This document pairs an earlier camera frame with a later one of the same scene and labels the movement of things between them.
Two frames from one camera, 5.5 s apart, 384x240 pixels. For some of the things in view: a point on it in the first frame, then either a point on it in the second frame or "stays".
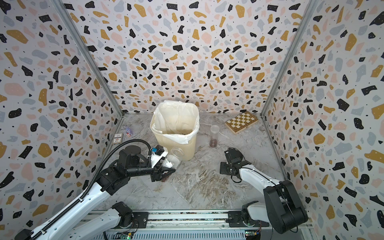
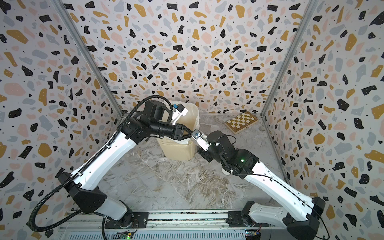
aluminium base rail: x=197 y=225 stays
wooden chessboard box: x=241 y=122 stays
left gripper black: x=158 y=174 -> x=179 y=129
